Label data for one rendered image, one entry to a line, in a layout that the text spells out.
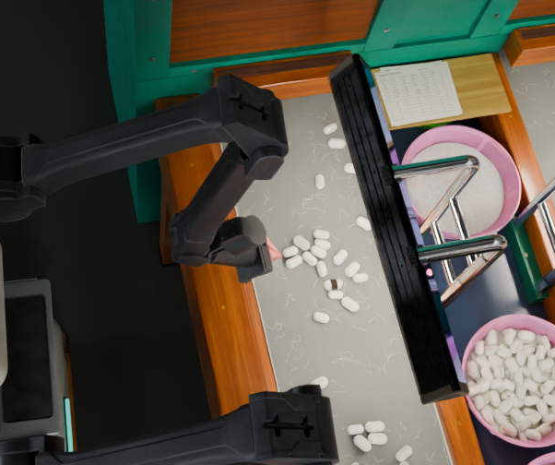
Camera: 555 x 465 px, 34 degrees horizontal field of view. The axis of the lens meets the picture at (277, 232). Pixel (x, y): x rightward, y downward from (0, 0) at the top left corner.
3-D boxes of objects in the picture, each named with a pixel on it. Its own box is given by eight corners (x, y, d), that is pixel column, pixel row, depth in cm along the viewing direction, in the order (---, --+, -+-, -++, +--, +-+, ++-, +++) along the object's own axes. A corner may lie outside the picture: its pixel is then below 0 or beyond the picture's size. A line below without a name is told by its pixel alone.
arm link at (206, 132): (252, 53, 117) (261, 119, 113) (286, 101, 129) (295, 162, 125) (-37, 144, 128) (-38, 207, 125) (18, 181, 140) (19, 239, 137)
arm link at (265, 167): (246, 87, 124) (255, 154, 120) (284, 90, 127) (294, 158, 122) (164, 218, 160) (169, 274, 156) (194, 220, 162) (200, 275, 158)
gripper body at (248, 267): (258, 221, 170) (232, 217, 164) (271, 272, 166) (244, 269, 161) (234, 234, 173) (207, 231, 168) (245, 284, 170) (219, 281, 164)
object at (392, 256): (421, 406, 145) (434, 398, 138) (326, 76, 166) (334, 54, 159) (466, 396, 147) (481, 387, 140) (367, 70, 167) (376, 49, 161)
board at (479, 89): (371, 133, 194) (372, 130, 193) (353, 74, 199) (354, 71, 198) (510, 112, 201) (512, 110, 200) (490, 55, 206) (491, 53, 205)
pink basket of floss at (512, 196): (469, 276, 195) (484, 261, 186) (368, 208, 198) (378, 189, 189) (525, 187, 205) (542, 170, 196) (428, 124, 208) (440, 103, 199)
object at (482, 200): (416, 251, 194) (423, 242, 189) (388, 159, 202) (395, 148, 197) (510, 233, 199) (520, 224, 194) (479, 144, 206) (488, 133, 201)
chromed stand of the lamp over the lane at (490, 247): (355, 339, 186) (414, 268, 145) (331, 250, 193) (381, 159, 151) (440, 322, 190) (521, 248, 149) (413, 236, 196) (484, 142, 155)
